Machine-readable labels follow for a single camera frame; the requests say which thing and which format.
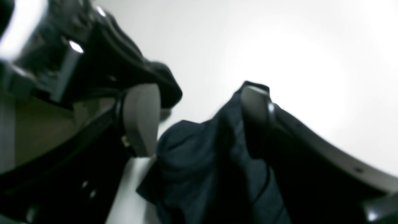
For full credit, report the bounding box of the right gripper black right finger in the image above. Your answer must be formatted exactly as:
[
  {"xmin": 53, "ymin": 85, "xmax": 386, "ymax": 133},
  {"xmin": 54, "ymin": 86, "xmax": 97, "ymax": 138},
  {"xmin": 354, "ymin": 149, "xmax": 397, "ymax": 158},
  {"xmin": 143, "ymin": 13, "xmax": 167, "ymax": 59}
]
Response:
[{"xmin": 241, "ymin": 85, "xmax": 398, "ymax": 224}]

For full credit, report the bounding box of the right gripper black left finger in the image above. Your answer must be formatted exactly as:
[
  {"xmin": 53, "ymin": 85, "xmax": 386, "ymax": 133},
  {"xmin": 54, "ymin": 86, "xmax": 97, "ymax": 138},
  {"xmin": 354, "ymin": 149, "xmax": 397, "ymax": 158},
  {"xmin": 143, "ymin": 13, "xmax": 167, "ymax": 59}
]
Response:
[{"xmin": 1, "ymin": 84, "xmax": 161, "ymax": 224}]

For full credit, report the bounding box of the black long-sleeve T-shirt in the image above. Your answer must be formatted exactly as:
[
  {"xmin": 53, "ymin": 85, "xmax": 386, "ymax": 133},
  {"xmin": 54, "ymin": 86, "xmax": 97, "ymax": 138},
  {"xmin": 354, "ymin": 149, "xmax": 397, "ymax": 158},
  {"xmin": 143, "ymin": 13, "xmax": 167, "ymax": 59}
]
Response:
[{"xmin": 136, "ymin": 81, "xmax": 291, "ymax": 224}]

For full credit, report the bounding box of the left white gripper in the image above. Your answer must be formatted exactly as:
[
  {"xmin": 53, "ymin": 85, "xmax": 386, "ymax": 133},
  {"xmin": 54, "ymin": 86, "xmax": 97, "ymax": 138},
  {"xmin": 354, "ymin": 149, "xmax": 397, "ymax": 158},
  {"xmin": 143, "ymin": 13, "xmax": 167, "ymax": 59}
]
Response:
[{"xmin": 1, "ymin": 0, "xmax": 183, "ymax": 108}]

